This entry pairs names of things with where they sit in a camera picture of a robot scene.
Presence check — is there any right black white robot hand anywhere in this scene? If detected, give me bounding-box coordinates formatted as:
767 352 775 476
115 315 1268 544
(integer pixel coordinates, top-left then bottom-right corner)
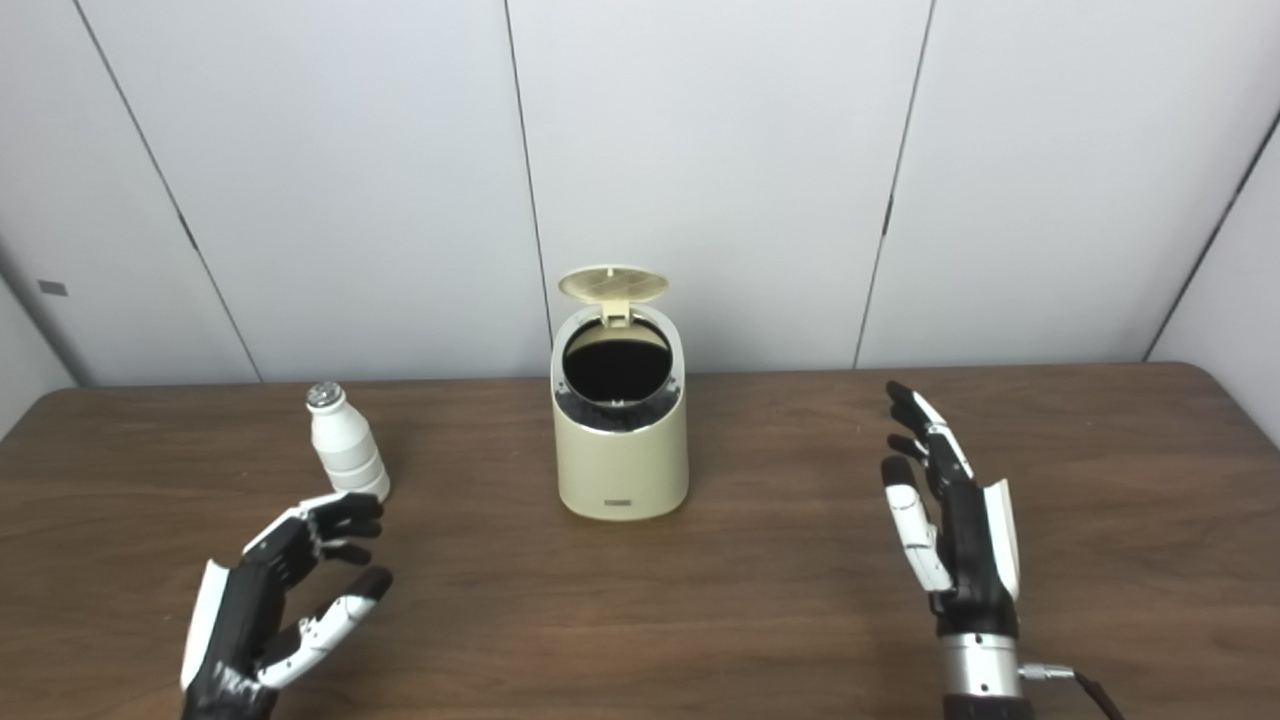
880 380 1023 641

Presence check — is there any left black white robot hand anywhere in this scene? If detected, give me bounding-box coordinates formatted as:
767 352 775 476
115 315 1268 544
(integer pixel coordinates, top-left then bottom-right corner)
180 492 394 720

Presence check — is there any small white plastic bottle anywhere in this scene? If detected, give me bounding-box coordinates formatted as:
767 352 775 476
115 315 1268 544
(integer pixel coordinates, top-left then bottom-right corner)
305 381 392 503

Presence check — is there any cream-colored bin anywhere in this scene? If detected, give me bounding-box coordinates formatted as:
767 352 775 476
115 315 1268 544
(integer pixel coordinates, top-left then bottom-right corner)
550 305 690 521

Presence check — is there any round cream bin lid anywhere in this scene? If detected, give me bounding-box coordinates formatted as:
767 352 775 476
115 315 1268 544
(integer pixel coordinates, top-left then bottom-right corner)
558 264 670 326

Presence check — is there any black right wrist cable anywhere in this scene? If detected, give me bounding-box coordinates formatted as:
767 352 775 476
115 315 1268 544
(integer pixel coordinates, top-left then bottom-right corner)
1018 662 1126 720

